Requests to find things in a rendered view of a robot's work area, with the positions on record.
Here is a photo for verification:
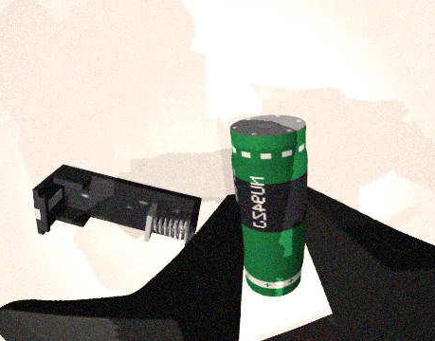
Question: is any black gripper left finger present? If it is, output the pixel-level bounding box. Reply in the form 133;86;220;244
0;194;245;341

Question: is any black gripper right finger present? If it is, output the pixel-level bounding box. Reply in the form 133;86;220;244
304;187;435;341

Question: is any green battery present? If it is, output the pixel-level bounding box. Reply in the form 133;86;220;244
229;115;308;298

